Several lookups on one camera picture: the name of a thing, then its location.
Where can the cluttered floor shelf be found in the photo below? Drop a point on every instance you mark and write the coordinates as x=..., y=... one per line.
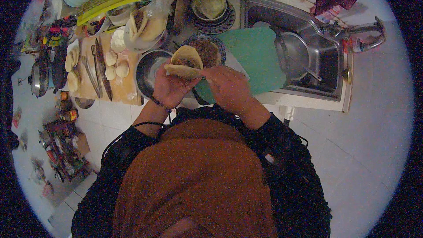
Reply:
x=64, y=150

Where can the yellow dish rack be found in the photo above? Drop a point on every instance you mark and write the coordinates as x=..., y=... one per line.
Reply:
x=109, y=0

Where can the wooden board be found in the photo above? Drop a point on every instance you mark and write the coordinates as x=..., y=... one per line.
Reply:
x=124, y=87

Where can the long kitchen knife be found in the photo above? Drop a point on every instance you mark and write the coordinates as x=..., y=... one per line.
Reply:
x=103, y=69

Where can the person's right hand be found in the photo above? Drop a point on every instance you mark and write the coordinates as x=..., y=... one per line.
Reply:
x=228, y=87

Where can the steel pot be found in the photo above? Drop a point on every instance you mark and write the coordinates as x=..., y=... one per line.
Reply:
x=39, y=79

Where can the patterned plate of meat filling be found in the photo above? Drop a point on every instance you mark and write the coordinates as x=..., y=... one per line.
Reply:
x=210, y=51

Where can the steel kitchen sink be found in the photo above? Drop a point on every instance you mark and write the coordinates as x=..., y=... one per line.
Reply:
x=317, y=39

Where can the group of spice jars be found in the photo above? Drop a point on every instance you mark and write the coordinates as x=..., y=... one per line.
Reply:
x=66, y=107

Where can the steel bowl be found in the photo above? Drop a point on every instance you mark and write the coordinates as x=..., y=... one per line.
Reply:
x=148, y=72

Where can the black frying pan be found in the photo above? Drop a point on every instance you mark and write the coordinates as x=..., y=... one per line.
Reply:
x=59, y=67

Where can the small dough ball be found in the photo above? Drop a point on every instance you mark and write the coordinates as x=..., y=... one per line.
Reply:
x=110, y=58
x=122, y=69
x=110, y=72

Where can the dough wrapper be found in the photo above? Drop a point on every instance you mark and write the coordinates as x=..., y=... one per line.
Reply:
x=185, y=62

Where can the bowl of red vegetables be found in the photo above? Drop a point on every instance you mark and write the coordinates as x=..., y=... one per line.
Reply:
x=96, y=26

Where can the person's right fingers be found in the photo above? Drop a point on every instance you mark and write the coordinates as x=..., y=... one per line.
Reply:
x=208, y=72

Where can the person's left hand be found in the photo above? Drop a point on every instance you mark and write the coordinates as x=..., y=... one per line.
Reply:
x=168, y=87

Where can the bowl of dumplings in plastic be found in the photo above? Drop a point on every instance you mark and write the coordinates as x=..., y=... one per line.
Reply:
x=145, y=29

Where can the chrome faucet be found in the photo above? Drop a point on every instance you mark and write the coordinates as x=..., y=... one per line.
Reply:
x=357, y=34

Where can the bowls stacked on patterned plate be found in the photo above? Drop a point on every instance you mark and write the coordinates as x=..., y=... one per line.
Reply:
x=210, y=8

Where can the flat round dough sheet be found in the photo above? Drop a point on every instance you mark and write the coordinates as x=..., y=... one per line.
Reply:
x=118, y=40

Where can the folded dumpling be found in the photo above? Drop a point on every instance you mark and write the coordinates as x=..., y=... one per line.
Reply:
x=71, y=59
x=73, y=81

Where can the wooden rolling pin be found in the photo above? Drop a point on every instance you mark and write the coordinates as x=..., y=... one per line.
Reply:
x=180, y=13

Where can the person's body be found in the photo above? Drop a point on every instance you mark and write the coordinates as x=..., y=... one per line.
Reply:
x=198, y=178

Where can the green cutting board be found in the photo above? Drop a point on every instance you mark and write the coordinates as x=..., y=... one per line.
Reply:
x=257, y=59

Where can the metal tongs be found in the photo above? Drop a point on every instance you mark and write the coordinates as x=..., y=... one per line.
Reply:
x=91, y=72

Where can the small steel dish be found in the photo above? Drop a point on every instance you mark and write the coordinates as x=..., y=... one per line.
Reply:
x=84, y=103

